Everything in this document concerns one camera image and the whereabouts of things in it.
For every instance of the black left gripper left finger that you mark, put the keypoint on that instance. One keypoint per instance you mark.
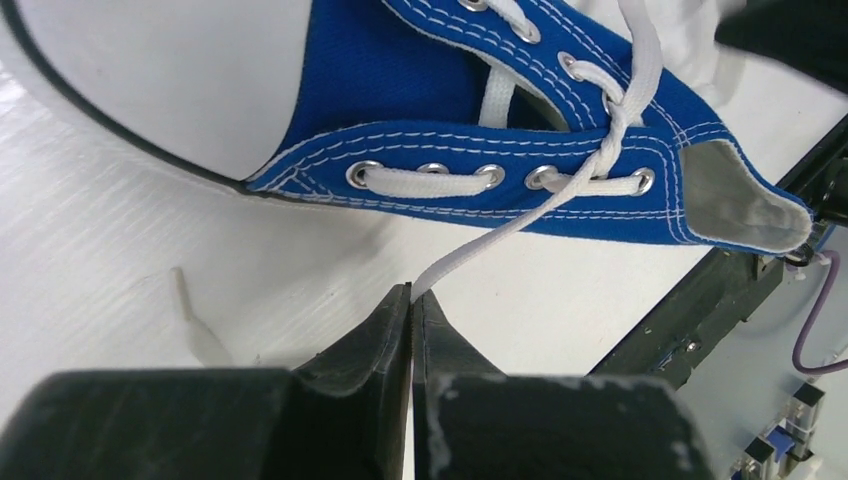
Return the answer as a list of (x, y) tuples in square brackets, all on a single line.
[(341, 415)]

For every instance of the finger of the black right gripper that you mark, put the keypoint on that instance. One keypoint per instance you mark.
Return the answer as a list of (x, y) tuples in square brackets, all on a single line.
[(809, 36)]

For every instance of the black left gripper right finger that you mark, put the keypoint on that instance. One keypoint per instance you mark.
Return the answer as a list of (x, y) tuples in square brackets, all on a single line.
[(472, 421)]

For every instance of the white shoelace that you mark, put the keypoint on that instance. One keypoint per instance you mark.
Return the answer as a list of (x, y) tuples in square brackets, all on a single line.
[(506, 115)]

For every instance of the blue canvas sneaker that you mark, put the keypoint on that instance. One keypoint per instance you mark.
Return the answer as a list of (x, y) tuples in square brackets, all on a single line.
[(144, 70)]

